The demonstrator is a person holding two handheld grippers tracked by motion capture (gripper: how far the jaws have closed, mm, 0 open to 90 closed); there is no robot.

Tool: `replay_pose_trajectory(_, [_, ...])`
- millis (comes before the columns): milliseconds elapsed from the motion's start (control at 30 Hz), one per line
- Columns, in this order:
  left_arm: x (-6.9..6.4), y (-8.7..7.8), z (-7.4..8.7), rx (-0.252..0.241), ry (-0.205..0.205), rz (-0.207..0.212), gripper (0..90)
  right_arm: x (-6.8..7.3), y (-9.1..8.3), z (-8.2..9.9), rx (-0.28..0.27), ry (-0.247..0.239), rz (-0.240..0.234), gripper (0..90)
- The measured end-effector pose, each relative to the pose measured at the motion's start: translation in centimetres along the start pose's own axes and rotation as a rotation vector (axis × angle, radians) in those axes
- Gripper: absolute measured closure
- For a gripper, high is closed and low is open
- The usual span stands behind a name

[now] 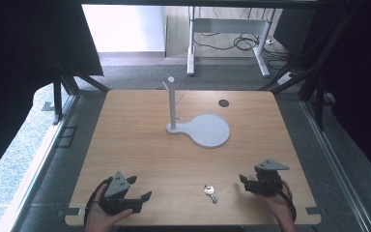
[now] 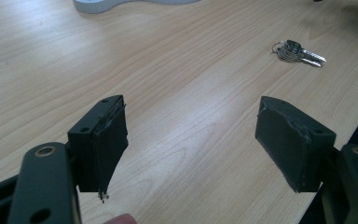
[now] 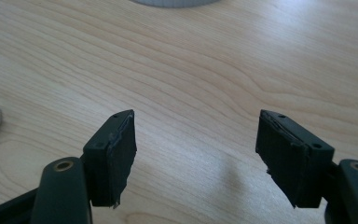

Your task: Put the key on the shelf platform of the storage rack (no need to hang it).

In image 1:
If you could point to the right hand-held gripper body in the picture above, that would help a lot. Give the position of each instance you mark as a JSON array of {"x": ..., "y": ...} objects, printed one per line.
[{"x": 269, "y": 180}]

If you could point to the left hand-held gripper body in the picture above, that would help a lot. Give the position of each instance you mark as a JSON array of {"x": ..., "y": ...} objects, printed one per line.
[{"x": 117, "y": 187}]

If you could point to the silver keys with white tag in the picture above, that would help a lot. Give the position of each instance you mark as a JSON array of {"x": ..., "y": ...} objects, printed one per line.
[{"x": 211, "y": 192}]

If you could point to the grey key stand round base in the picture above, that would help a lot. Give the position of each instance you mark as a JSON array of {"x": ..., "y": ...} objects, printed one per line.
[{"x": 207, "y": 130}]

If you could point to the person's right hand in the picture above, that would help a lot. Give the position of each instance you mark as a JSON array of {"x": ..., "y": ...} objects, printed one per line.
[{"x": 281, "y": 209}]

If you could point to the person's left hand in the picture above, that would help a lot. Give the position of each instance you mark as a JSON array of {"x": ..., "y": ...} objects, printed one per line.
[{"x": 96, "y": 217}]

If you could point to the dark round table grommet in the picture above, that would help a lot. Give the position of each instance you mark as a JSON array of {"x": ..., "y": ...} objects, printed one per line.
[{"x": 223, "y": 103}]

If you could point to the white power strip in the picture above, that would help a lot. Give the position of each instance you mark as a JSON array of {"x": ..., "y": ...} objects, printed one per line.
[{"x": 285, "y": 78}]

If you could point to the black curtain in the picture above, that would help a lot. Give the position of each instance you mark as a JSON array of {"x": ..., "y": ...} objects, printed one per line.
[
  {"x": 19, "y": 64},
  {"x": 360, "y": 80}
]

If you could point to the aluminium floor rail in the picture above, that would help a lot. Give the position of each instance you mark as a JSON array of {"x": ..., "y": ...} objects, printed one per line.
[
  {"x": 35, "y": 167},
  {"x": 335, "y": 167}
]

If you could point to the black metal frame strut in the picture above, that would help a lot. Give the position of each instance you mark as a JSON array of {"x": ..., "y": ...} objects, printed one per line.
[
  {"x": 315, "y": 64},
  {"x": 58, "y": 96}
]

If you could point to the white wall panel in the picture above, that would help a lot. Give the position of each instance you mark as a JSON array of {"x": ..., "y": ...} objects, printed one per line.
[{"x": 122, "y": 27}]

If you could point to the white metal desk frame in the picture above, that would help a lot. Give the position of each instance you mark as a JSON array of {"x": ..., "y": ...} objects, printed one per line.
[{"x": 228, "y": 25}]

